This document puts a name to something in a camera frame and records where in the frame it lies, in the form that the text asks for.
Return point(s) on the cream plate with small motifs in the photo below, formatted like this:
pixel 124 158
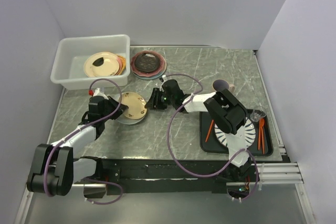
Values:
pixel 136 105

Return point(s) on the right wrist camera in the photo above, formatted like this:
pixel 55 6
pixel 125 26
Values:
pixel 163 79

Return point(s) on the pink scalloped plate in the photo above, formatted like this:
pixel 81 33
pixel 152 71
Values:
pixel 146 74

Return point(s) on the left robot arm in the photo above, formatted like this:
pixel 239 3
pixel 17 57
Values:
pixel 54 168

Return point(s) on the orange woven-pattern square plate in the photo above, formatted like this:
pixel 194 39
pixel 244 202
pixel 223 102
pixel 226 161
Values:
pixel 123 64

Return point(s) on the white plate under bowl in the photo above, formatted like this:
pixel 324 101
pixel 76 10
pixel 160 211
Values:
pixel 128 122

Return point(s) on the cream bowl with dark blotch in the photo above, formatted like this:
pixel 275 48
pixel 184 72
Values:
pixel 101 64

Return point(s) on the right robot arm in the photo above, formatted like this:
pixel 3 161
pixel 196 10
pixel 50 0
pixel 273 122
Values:
pixel 224 109

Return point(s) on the white plate with blue stripes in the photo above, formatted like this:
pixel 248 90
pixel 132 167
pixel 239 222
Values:
pixel 250 134

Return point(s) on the black rectangular serving tray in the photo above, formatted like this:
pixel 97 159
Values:
pixel 214 146

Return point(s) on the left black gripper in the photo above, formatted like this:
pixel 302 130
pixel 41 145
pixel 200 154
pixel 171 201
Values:
pixel 122 107

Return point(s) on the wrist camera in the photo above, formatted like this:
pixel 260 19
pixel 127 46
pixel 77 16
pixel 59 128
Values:
pixel 98 92
pixel 163 79

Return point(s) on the translucent white plastic bin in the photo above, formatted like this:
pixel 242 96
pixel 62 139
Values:
pixel 72 53

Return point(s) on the black round patterned plate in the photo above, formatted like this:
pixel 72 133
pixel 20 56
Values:
pixel 147 62

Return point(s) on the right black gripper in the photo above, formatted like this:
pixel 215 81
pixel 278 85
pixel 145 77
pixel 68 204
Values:
pixel 154 102

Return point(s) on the clear drinking glass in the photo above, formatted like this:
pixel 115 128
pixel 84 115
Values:
pixel 258 113

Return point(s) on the beige mug with purple interior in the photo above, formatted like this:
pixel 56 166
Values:
pixel 220 85

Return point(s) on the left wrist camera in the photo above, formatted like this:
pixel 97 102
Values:
pixel 98 92

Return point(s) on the aluminium rail frame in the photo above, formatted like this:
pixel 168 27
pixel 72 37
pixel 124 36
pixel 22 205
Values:
pixel 207 64

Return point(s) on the cream and pink round plate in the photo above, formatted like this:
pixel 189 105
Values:
pixel 119 65

